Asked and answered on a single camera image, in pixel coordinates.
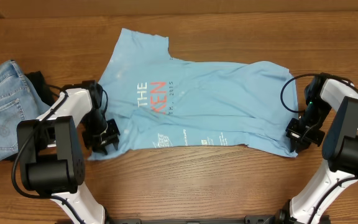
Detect light blue printed t-shirt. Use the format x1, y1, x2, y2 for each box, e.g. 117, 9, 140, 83
90, 29, 298, 161

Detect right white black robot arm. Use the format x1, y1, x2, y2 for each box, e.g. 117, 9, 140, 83
271, 73, 358, 223

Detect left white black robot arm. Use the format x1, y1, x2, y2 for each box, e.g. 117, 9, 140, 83
11, 80, 120, 224

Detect folded black garment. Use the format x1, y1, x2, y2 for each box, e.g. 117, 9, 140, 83
0, 68, 54, 161

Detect folded blue denim jeans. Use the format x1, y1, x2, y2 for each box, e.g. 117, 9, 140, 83
0, 60, 50, 161

